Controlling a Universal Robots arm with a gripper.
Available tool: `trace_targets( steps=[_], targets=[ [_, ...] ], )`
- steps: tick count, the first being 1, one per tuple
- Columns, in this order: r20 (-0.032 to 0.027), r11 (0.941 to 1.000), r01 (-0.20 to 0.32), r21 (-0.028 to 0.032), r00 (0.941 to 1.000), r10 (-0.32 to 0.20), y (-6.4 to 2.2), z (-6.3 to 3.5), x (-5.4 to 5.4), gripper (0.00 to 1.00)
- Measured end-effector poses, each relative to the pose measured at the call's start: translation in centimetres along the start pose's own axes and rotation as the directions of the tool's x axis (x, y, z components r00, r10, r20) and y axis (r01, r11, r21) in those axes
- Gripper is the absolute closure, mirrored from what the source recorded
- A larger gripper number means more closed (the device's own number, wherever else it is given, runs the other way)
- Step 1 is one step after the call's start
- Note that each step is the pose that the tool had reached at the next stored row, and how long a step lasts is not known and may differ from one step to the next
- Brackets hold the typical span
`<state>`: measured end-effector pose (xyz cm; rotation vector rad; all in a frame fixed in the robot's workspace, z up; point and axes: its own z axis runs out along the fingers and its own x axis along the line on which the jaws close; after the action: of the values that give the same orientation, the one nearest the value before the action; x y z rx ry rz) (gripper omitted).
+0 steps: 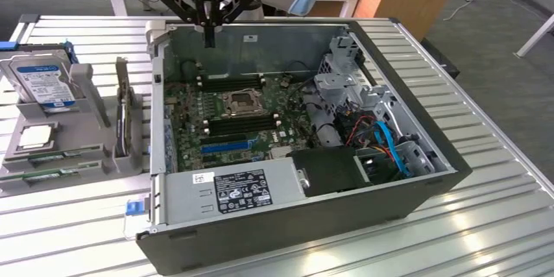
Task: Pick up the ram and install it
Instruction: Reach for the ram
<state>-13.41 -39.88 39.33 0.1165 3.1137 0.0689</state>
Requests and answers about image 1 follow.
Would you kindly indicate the black RAM slot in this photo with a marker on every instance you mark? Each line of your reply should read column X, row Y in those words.
column 231, row 77
column 245, row 131
column 242, row 123
column 233, row 85
column 243, row 127
column 242, row 118
column 234, row 88
column 233, row 81

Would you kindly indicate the green RAM stick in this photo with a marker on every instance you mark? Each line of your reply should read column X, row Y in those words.
column 50, row 174
column 53, row 157

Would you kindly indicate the metal CPU socket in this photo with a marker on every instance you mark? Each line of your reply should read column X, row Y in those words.
column 243, row 104

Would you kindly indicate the disk caddy blue rails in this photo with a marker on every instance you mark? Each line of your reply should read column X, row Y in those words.
column 47, row 50

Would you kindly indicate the grey parts rack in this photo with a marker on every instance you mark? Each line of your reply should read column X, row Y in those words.
column 91, row 89

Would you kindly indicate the green motherboard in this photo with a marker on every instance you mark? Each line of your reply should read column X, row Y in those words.
column 190, row 111

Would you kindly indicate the graphics card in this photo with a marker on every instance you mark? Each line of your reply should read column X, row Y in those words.
column 126, row 108

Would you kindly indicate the blue table end cap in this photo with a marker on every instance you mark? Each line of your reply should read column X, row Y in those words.
column 8, row 46

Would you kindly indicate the black expansion slot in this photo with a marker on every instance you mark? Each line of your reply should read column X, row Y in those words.
column 223, row 139

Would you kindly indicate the blue expansion slot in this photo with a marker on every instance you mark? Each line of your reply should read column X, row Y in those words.
column 226, row 148

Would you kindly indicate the small silver heatsink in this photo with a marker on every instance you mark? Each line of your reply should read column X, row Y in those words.
column 282, row 152

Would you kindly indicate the metal disk bay cage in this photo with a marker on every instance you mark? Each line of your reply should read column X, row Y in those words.
column 385, row 108

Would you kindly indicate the silver CPU chip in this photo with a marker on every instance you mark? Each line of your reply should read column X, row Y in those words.
column 37, row 136

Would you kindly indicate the grey power supply unit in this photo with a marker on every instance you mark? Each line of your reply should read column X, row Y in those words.
column 182, row 196

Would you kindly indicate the blue plastic clip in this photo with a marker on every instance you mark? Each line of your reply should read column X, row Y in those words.
column 133, row 209

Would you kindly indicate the white table leg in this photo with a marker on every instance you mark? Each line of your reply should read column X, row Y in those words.
column 537, row 33

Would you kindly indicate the black open PC case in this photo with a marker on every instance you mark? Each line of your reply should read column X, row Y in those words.
column 304, row 238

